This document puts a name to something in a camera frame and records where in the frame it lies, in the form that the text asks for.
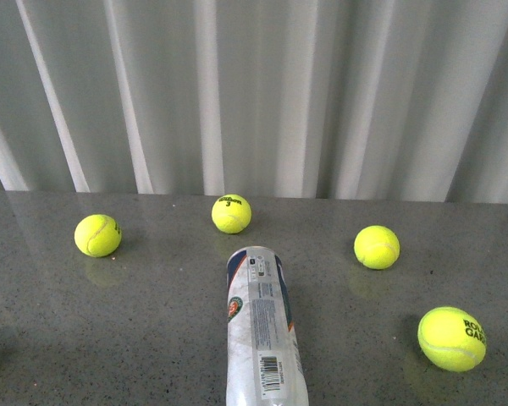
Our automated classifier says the plain yellow tennis ball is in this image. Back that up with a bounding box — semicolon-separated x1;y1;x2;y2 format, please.
354;225;400;270

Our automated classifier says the white pleated curtain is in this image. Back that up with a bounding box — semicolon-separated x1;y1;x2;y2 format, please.
0;1;508;203

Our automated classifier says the Wilson 3 tennis ball far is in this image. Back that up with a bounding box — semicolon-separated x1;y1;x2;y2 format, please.
211;195;252;234

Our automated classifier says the tennis ball with seam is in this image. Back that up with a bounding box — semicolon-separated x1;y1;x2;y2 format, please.
74;214;122;258

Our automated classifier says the clear tennis ball can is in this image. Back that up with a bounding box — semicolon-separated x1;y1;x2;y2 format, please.
225;246;309;405

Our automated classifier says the Roland Garros tennis ball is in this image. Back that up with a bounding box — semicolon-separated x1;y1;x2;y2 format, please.
417;306;487;372

